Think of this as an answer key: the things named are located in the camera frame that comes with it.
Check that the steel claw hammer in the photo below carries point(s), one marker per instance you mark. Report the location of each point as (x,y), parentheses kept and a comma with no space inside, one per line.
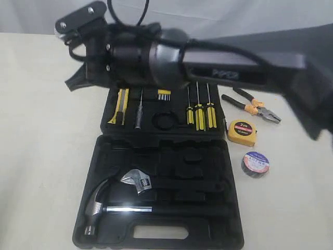
(95,208)

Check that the black electrical tape roll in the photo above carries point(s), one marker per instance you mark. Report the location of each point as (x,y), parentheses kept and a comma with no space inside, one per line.
(255,164)

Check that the yellow black utility knife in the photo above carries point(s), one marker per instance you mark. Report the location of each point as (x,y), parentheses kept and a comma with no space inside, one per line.
(118,117)

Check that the black plastic tool case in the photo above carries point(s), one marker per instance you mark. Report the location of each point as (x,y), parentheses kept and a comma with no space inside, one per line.
(165,147)

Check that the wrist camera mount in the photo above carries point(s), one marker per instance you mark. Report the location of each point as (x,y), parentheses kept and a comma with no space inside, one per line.
(80,17)

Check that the large yellow black screwdriver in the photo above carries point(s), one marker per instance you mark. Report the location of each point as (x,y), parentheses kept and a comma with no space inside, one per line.
(199,113)

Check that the yellow hex key set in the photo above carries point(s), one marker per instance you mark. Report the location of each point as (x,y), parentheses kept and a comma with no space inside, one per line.
(163,95)

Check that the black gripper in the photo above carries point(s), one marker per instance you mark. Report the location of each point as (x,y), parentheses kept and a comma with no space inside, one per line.
(93,72)

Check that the small yellow black screwdriver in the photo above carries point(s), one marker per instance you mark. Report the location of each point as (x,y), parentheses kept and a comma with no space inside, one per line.
(189,110)

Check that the clear tester screwdriver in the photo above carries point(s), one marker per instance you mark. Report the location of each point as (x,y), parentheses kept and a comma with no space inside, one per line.
(139,111)

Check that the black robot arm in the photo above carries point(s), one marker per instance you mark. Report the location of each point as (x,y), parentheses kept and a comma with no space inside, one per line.
(295,63)

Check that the right yellow black screwdriver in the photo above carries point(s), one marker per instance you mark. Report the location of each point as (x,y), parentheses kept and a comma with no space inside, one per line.
(210,111)

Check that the yellow tape measure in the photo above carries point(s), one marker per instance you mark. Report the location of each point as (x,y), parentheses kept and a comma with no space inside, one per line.
(242,132)

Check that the black orange pliers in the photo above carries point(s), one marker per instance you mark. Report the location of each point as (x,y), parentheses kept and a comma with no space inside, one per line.
(255,108)

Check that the silver adjustable wrench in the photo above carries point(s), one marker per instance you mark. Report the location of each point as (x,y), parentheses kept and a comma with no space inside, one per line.
(143,182)

